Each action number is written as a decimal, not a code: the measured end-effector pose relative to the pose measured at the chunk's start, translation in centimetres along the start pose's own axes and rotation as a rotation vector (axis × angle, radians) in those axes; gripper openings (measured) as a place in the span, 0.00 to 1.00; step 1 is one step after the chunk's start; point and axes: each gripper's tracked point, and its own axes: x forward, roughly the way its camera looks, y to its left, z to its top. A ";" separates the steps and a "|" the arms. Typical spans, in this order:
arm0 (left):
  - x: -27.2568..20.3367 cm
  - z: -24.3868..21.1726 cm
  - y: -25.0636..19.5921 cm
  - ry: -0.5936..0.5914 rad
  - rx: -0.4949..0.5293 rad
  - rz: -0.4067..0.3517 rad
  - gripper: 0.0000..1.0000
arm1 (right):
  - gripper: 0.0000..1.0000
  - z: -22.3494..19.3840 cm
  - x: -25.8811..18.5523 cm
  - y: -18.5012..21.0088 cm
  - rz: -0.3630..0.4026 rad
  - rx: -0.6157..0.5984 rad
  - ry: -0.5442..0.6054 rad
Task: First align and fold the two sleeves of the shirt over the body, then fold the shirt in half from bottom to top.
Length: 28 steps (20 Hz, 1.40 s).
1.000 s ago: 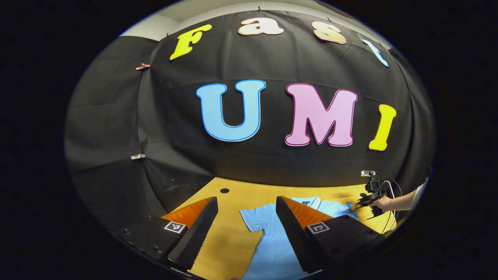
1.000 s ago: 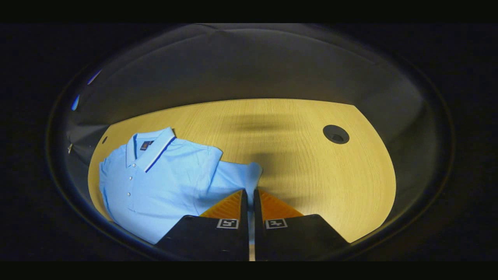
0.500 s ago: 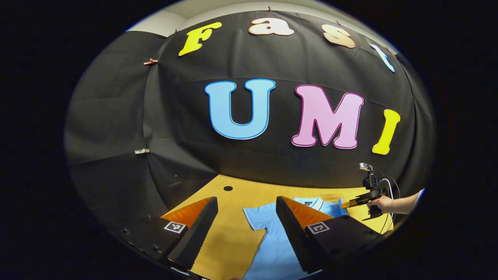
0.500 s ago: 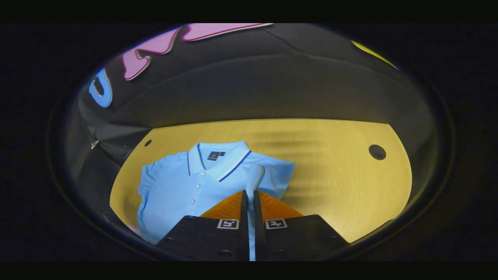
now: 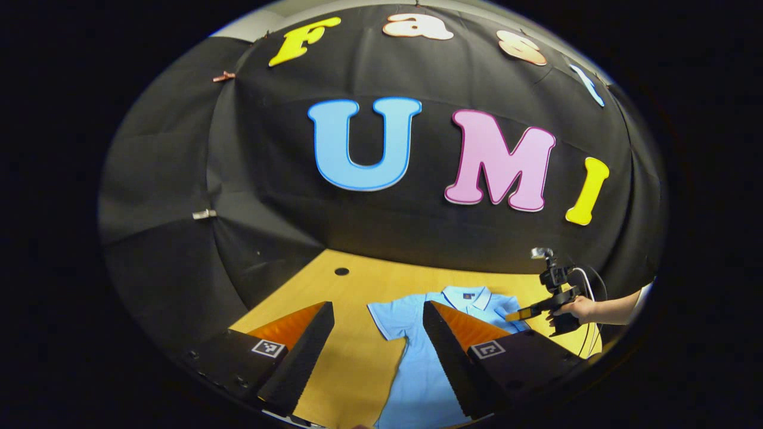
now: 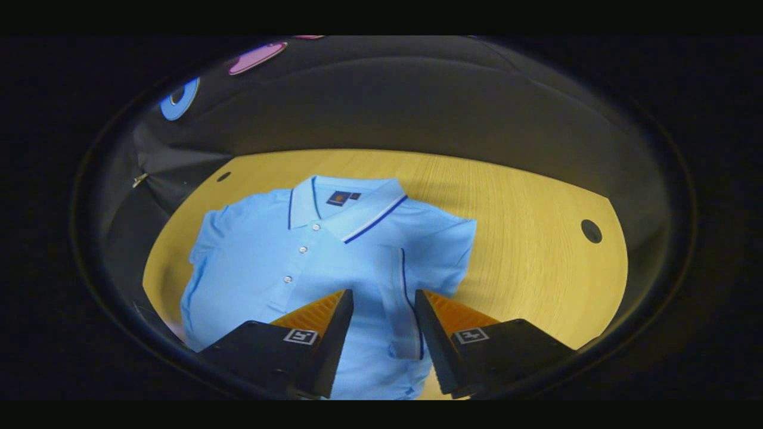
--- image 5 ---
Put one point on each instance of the silver cloth clip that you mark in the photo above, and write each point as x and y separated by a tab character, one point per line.
204	213

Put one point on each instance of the light blue T-shirt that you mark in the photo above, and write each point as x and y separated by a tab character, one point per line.
417	369

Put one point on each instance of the black backdrop cloth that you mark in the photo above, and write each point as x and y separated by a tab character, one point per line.
417	238

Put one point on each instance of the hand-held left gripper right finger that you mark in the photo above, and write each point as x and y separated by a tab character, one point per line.
450	363

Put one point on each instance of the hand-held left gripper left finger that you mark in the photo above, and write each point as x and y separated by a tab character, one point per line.
301	363

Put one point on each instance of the pink cloth clip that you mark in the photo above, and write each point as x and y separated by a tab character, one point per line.
223	76

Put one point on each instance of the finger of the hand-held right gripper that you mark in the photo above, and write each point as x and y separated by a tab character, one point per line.
521	313

